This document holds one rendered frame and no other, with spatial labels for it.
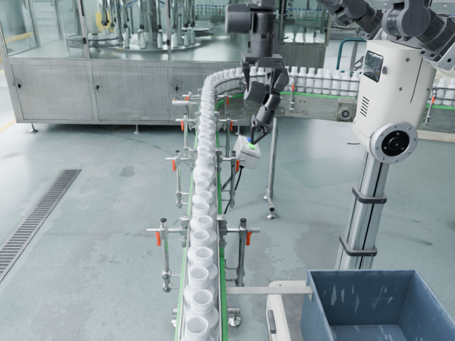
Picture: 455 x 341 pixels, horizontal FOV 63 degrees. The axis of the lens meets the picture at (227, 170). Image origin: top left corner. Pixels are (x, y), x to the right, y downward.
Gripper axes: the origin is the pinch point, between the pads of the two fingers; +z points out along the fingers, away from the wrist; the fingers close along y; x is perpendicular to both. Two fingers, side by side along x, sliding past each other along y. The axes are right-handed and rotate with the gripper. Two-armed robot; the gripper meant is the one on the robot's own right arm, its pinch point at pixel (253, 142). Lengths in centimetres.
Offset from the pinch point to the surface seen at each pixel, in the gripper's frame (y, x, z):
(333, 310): 50, 31, 25
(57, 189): -165, -104, 157
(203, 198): 47, -18, 3
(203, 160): 29.2, -19.0, 1.0
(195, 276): 74, -18, 5
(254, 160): 3.7, 2.2, 5.2
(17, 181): -181, -144, 172
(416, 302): 55, 48, 10
